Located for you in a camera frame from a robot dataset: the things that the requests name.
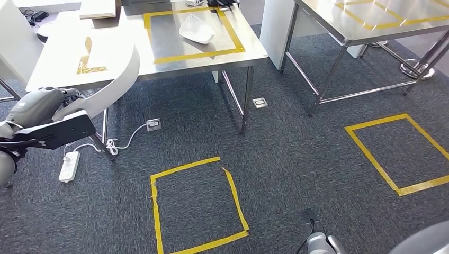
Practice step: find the silver floor socket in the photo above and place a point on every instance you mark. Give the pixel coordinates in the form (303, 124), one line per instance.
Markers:
(260, 103)
(153, 124)

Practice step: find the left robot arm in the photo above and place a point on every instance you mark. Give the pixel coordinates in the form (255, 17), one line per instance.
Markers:
(5, 168)

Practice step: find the flat white box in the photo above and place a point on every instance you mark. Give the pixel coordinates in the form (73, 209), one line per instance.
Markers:
(98, 8)

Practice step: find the black power adapter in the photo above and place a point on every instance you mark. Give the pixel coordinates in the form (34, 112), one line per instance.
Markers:
(40, 15)

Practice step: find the white triangular car part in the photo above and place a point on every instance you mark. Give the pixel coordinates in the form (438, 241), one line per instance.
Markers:
(196, 29)

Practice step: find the yellow workbench tape rectangle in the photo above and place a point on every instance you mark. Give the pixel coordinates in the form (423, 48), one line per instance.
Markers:
(196, 55)
(386, 25)

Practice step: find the yellow floor tape square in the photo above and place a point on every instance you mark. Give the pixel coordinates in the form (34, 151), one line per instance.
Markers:
(371, 157)
(156, 210)

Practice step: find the silver round stanchion base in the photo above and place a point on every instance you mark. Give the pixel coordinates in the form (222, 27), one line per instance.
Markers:
(408, 72)

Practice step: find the white workbench chrome legs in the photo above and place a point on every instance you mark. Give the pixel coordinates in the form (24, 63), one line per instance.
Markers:
(168, 35)

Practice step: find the white power strip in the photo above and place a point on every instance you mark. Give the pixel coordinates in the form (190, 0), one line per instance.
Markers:
(69, 168)

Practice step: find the grey robot shoulder shell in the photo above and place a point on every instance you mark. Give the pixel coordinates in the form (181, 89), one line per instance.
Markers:
(428, 242)

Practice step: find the white curved car part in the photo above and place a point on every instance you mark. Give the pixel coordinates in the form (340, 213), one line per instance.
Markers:
(119, 87)

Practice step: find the white cabinet block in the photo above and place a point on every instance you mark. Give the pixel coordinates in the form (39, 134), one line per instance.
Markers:
(273, 31)

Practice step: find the stainless steel workbench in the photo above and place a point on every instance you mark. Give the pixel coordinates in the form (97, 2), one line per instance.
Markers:
(315, 12)

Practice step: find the white side table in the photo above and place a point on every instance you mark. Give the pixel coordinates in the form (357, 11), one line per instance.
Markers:
(17, 42)

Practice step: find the white round object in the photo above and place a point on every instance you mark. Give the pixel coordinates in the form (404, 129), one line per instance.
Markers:
(45, 29)

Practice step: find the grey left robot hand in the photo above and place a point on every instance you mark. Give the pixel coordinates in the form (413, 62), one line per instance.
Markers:
(35, 105)

